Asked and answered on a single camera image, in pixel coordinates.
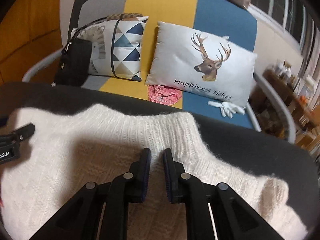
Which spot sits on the white glove on sofa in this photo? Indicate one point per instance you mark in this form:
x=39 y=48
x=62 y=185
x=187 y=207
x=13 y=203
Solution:
x=227 y=109

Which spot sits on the triangle pattern pillow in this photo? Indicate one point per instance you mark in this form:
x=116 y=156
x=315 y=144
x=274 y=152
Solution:
x=116 y=45

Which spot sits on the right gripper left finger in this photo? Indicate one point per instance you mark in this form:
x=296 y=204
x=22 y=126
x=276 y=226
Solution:
x=138 y=185

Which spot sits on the black handbag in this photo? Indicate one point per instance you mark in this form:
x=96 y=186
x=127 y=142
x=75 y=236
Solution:
x=74 y=63

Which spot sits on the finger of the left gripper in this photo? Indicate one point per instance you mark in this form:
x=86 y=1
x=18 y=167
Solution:
x=23 y=133

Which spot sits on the grey yellow blue sofa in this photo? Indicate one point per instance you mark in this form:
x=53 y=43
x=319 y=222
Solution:
x=218 y=17

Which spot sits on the pink cloth on sofa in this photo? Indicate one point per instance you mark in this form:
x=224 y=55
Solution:
x=164 y=95

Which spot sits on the cream knitted sweater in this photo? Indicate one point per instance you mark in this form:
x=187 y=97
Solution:
x=98 y=144

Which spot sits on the window with white frame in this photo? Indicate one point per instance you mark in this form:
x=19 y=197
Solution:
x=290 y=19

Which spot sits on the wooden side table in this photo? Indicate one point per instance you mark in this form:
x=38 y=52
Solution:
x=292 y=102

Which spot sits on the white deer print pillow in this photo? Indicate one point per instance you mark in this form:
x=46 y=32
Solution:
x=202 y=63

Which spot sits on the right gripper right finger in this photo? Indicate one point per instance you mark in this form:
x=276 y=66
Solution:
x=175 y=185

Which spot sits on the wooden wardrobe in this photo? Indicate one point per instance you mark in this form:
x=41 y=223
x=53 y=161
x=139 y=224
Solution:
x=30 y=31

